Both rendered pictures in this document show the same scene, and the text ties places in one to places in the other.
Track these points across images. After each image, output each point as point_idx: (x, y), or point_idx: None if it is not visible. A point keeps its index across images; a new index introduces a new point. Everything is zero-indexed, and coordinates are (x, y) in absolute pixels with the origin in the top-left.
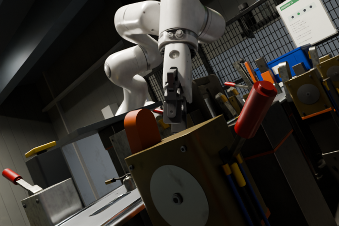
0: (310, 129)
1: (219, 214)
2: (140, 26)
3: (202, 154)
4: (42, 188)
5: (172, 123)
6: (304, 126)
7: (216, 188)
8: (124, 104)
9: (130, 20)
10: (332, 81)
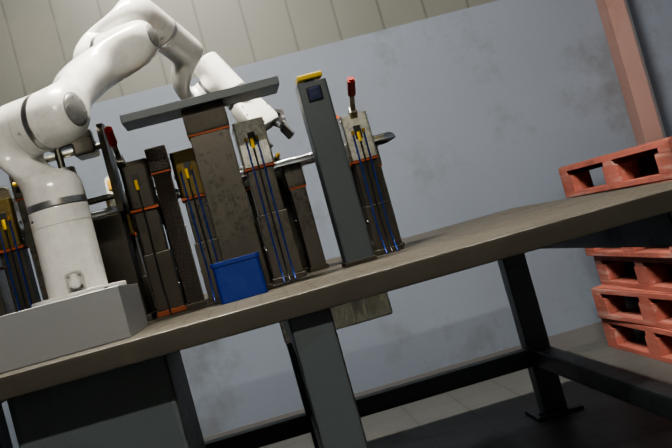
0: (13, 308)
1: None
2: (200, 53)
3: None
4: (348, 113)
5: (291, 136)
6: (10, 302)
7: None
8: (90, 84)
9: (190, 37)
10: None
